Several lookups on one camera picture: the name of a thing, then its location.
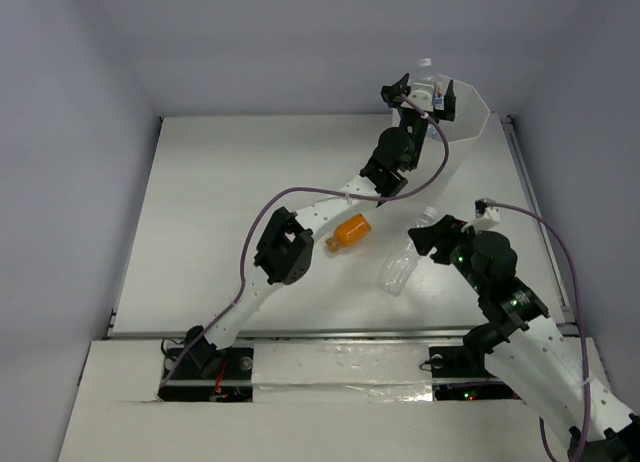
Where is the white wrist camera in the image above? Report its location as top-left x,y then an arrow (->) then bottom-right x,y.
409,79 -> 439,112
462,198 -> 501,233

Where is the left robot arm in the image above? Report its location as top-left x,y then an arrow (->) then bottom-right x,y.
173,75 -> 456,377

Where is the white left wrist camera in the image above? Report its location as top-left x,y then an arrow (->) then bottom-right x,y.
409,79 -> 439,112

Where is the white octagonal bin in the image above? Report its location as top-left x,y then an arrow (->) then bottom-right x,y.
369,74 -> 490,205

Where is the aluminium rail front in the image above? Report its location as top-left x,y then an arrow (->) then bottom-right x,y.
102,322 -> 579,341

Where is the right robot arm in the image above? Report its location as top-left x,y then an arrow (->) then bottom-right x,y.
408,215 -> 639,461

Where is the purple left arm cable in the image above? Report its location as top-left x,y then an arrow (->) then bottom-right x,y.
162,95 -> 451,388

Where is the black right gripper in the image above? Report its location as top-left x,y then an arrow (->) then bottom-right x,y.
409,213 -> 488,295

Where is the clear unlabelled plastic bottle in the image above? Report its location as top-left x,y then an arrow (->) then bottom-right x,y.
375,206 -> 438,297

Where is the blue orange label clear bottle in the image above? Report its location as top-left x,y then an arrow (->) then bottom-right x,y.
410,58 -> 445,122

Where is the white foam board cover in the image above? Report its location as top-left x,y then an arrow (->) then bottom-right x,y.
60,339 -> 566,461

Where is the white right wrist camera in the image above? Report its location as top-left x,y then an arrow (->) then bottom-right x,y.
462,198 -> 501,233

